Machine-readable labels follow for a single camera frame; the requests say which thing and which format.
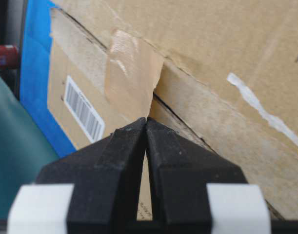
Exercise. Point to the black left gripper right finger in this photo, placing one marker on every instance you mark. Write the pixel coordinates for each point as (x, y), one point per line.
(179, 170)

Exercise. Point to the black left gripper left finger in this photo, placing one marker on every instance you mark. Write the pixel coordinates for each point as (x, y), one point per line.
(106, 176)

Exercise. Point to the brown tape strip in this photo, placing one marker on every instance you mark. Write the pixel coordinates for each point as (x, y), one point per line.
(133, 70)

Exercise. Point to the brown cardboard box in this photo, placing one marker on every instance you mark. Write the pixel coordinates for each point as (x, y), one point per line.
(229, 80)

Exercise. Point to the white barcode label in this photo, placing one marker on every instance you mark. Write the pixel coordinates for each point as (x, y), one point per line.
(83, 111)

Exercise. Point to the green surface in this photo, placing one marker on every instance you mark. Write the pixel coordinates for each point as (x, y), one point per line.
(24, 149)

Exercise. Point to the red cylindrical object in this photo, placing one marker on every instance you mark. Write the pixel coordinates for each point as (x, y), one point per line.
(9, 57)

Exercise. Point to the blue table cloth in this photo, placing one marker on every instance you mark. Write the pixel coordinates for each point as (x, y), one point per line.
(34, 74)

